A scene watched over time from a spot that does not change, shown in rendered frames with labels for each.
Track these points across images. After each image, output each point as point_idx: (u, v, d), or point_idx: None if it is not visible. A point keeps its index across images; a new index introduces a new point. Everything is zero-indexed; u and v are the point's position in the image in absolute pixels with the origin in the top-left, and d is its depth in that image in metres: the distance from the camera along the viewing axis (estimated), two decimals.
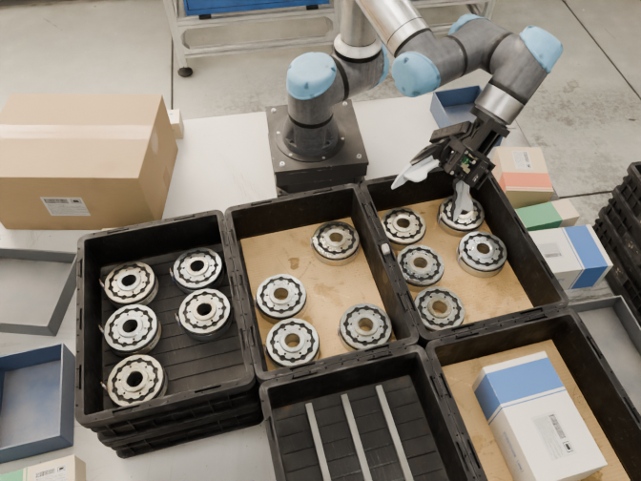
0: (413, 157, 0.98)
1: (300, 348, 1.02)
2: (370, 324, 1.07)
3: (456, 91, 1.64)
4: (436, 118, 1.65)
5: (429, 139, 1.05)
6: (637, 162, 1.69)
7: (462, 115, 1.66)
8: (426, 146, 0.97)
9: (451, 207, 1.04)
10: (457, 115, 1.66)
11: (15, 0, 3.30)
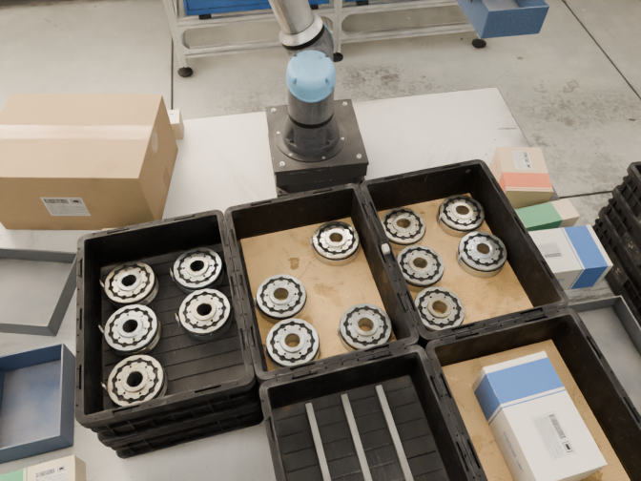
0: None
1: (300, 348, 1.02)
2: (370, 324, 1.07)
3: None
4: (461, 3, 1.35)
5: None
6: (637, 162, 1.69)
7: (492, 1, 1.36)
8: None
9: None
10: (486, 0, 1.37)
11: (15, 0, 3.30)
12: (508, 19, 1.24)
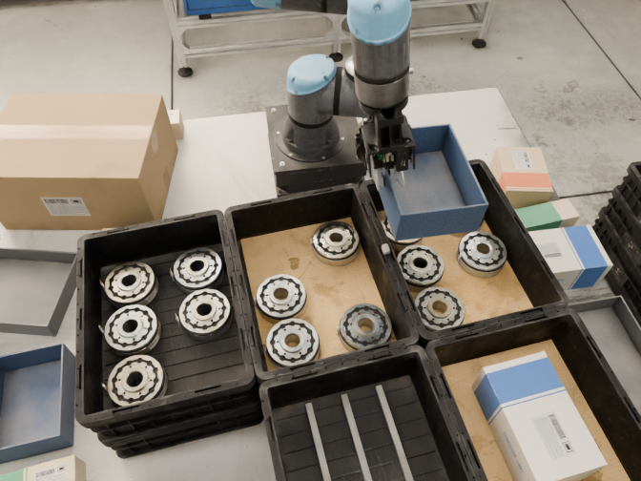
0: (361, 160, 0.90)
1: (300, 348, 1.02)
2: (370, 324, 1.07)
3: (411, 132, 0.99)
4: None
5: None
6: (637, 162, 1.69)
7: (420, 173, 1.01)
8: (355, 149, 0.88)
9: (387, 171, 0.92)
10: (412, 170, 1.01)
11: (15, 0, 3.30)
12: (431, 220, 0.89)
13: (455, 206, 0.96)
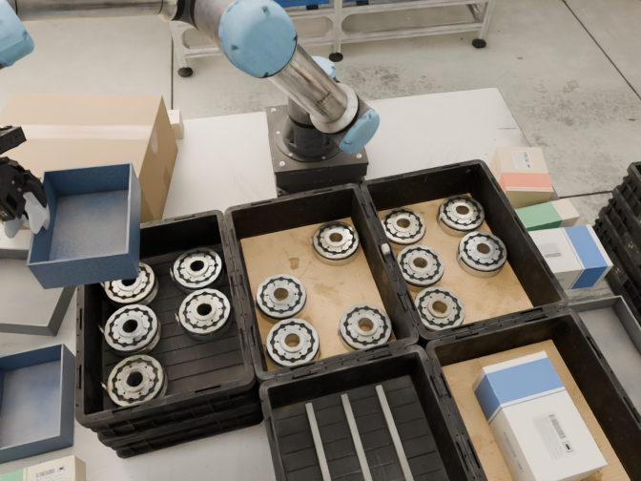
0: None
1: (300, 348, 1.02)
2: (370, 324, 1.07)
3: (90, 171, 0.94)
4: (55, 216, 0.95)
5: None
6: (637, 162, 1.69)
7: (104, 213, 0.96)
8: None
9: None
10: (97, 210, 0.96)
11: None
12: (70, 269, 0.84)
13: (125, 250, 0.91)
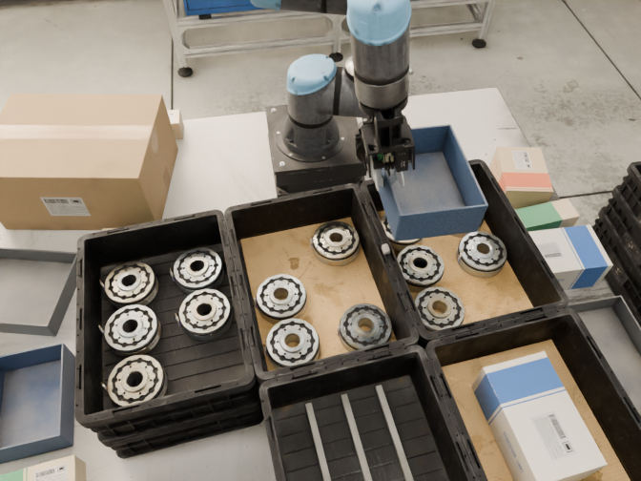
0: (361, 160, 0.90)
1: (300, 348, 1.02)
2: (370, 324, 1.07)
3: (412, 133, 0.99)
4: None
5: None
6: (637, 162, 1.69)
7: (420, 173, 1.01)
8: (355, 150, 0.88)
9: (387, 171, 0.92)
10: (412, 171, 1.01)
11: (15, 0, 3.30)
12: (430, 221, 0.89)
13: (455, 207, 0.96)
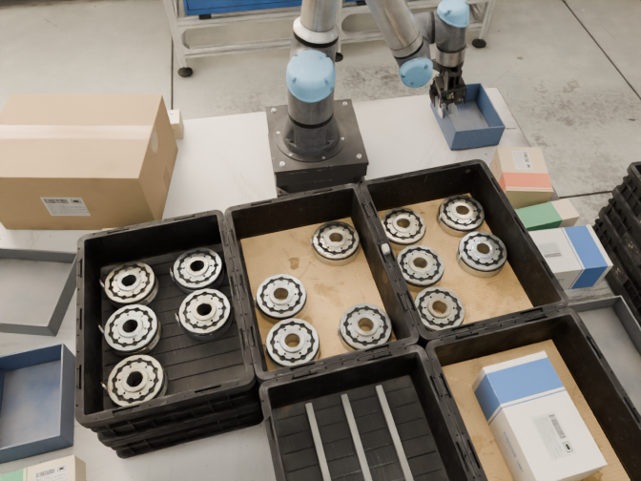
0: (431, 101, 1.54)
1: (300, 348, 1.02)
2: (370, 324, 1.07)
3: None
4: (436, 114, 1.64)
5: (431, 67, 1.54)
6: (637, 162, 1.69)
7: (462, 113, 1.65)
8: (428, 94, 1.52)
9: (445, 108, 1.57)
10: (457, 112, 1.65)
11: (15, 0, 3.30)
12: (472, 135, 1.53)
13: None
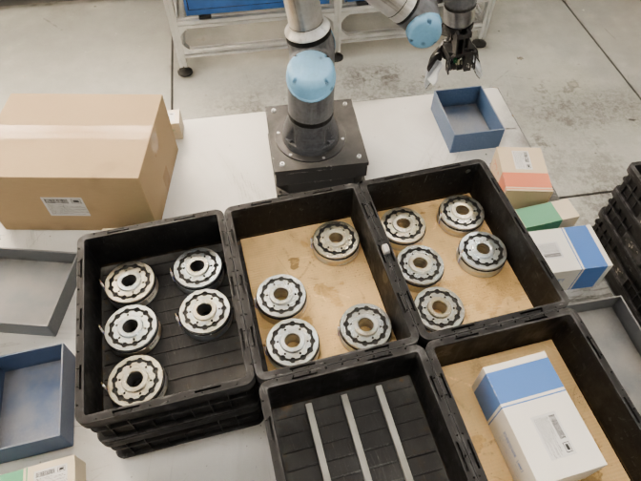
0: (427, 65, 1.44)
1: (300, 348, 1.02)
2: (370, 324, 1.07)
3: (458, 91, 1.64)
4: (436, 117, 1.65)
5: None
6: (637, 162, 1.69)
7: (463, 115, 1.66)
8: (431, 54, 1.41)
9: (474, 70, 1.47)
10: (458, 115, 1.66)
11: (15, 0, 3.30)
12: (471, 139, 1.54)
13: None
